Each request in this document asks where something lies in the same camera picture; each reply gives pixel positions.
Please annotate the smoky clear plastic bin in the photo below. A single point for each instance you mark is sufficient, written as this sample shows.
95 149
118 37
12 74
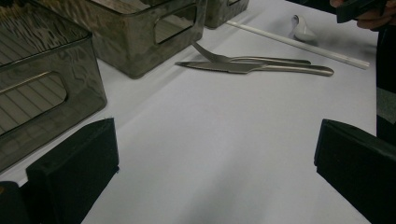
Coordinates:
130 53
46 62
221 14

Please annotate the white plastic spoon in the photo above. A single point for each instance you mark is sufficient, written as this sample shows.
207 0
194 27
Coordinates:
304 32

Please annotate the steel fork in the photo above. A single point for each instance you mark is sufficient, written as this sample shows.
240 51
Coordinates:
249 58

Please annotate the white chopstick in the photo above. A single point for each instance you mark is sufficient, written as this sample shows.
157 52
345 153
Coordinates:
295 43

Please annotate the steel knife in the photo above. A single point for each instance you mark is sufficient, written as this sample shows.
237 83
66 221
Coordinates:
224 67

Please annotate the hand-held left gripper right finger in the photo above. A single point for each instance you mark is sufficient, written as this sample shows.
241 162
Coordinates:
361 174

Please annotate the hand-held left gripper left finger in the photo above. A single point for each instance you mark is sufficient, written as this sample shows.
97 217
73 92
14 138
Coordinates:
74 168

